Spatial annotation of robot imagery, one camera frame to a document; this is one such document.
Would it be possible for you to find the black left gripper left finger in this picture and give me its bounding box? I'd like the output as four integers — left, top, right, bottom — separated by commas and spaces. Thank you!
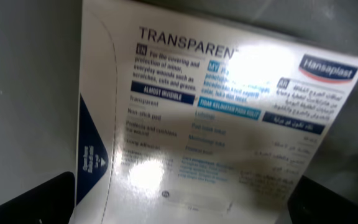
0, 172, 75, 224

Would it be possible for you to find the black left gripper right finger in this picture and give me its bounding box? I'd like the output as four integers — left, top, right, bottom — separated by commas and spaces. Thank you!
287, 176, 358, 224

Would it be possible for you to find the white Hansaplast plaster box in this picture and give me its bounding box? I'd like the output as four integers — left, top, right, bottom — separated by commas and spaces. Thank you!
74, 1, 358, 223

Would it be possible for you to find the grey plastic shopping basket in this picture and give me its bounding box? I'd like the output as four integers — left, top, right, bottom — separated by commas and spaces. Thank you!
0, 1, 358, 204

